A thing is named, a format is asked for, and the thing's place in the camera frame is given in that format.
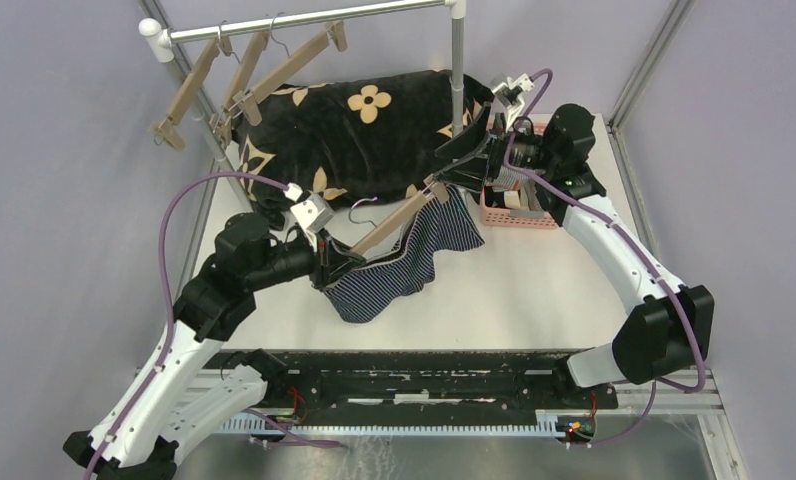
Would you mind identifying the grey white striped underwear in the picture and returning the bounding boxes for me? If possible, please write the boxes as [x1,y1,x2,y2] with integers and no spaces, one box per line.
[489,165,536,193]

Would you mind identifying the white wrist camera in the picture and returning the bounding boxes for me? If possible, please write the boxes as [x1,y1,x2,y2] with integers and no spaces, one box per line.
[491,74,535,130]
[284,183,335,251]

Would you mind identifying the pink plastic basket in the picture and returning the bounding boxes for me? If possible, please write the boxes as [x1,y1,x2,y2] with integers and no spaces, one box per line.
[475,183,558,230]

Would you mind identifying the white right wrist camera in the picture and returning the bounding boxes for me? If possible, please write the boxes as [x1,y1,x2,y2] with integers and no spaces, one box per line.
[491,74,535,130]

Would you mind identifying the beige clip hanger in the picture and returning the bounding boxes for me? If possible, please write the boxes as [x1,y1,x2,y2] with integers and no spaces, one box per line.
[211,32,268,147]

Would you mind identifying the beige hanger with navy underwear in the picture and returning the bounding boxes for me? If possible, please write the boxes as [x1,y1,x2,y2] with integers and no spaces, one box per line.
[351,181,450,256]

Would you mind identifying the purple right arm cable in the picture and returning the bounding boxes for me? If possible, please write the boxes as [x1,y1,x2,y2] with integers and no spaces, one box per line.
[502,68,708,448]

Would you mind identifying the empty beige hanger far left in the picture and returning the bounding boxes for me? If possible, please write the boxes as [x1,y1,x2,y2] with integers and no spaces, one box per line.
[149,40,220,151]

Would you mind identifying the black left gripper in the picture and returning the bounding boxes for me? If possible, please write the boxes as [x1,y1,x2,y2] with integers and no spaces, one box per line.
[245,226,366,291]

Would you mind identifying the light blue cable duct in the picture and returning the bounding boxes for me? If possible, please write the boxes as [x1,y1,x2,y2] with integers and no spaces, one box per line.
[216,413,566,439]

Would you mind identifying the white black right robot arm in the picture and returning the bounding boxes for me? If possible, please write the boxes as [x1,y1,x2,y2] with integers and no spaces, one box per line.
[433,103,715,408]

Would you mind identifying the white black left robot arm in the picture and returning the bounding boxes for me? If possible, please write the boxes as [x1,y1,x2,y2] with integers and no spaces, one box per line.
[63,213,365,479]

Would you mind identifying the beige hanger with striped underwear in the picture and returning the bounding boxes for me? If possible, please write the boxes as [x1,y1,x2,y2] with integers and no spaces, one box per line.
[223,20,348,126]

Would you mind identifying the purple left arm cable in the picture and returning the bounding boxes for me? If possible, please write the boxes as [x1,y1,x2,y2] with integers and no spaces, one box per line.
[83,172,346,480]

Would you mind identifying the navy striped underwear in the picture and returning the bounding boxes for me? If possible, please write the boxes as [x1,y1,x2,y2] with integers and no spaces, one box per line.
[324,187,485,324]

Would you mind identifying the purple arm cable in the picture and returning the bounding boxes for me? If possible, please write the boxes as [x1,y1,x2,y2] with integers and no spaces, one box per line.
[83,172,346,480]
[502,68,708,448]

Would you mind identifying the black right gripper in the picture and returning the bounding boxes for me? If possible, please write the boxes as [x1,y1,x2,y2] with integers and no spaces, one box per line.
[434,103,558,194]

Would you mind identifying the silver white clothes rack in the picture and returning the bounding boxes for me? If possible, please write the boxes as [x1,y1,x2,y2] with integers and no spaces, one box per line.
[137,0,480,213]

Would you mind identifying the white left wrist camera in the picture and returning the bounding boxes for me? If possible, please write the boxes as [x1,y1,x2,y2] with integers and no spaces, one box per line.
[284,183,335,251]

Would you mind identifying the black floral blanket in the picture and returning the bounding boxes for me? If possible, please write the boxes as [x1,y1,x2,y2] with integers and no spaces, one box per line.
[231,70,453,230]

